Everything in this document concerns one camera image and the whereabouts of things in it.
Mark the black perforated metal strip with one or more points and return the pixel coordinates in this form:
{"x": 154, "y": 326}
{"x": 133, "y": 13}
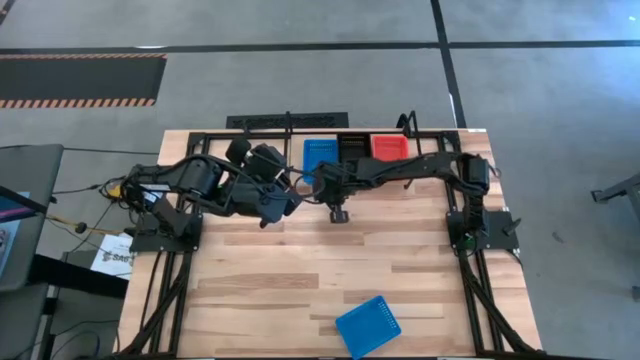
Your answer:
{"x": 260, "y": 121}

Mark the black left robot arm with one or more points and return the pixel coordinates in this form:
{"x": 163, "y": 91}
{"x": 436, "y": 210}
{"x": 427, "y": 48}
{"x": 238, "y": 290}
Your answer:
{"x": 195, "y": 175}

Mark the grey desk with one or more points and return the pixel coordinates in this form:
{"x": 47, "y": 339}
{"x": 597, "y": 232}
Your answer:
{"x": 30, "y": 165}

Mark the thin black metal shelf frame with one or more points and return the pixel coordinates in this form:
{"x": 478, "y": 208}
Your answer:
{"x": 416, "y": 130}

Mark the black aluminium table frame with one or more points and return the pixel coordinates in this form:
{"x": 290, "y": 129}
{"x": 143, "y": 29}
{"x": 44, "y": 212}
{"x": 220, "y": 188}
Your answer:
{"x": 175, "y": 300}

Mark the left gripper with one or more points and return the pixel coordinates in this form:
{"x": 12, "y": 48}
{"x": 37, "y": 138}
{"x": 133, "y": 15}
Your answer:
{"x": 250, "y": 195}

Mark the black round plug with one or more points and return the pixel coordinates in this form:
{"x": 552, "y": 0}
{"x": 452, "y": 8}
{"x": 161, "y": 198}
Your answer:
{"x": 80, "y": 228}

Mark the white printed paper sheet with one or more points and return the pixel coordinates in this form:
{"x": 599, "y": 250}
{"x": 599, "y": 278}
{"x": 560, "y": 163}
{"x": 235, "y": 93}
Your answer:
{"x": 112, "y": 257}

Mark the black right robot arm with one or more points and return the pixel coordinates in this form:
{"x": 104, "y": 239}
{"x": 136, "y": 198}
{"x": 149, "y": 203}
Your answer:
{"x": 410, "y": 170}

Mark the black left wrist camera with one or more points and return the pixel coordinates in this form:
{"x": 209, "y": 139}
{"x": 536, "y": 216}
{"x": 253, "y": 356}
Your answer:
{"x": 267, "y": 160}

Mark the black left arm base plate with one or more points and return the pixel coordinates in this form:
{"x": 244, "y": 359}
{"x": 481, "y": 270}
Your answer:
{"x": 145, "y": 244}

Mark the computer monitor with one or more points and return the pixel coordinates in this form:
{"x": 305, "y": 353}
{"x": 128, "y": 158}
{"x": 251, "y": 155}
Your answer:
{"x": 10, "y": 235}

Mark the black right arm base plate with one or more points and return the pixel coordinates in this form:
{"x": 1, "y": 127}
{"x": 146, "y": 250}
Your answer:
{"x": 500, "y": 235}

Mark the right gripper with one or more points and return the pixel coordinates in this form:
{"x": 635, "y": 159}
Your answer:
{"x": 340, "y": 185}

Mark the orange plastic basket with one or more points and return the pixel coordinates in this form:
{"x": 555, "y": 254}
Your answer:
{"x": 390, "y": 148}

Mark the black plastic basket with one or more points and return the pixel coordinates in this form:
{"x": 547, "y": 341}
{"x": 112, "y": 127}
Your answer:
{"x": 354, "y": 147}

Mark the black mat with hazard stripes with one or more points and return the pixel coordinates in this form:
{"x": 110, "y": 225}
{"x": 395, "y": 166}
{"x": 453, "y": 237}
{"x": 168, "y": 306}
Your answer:
{"x": 75, "y": 80}

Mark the black metal stand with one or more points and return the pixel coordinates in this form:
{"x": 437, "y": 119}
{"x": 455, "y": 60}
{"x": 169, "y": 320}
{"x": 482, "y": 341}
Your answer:
{"x": 620, "y": 190}

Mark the black desk base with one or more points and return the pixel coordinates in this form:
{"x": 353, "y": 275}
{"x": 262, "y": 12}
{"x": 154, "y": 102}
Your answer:
{"x": 75, "y": 275}

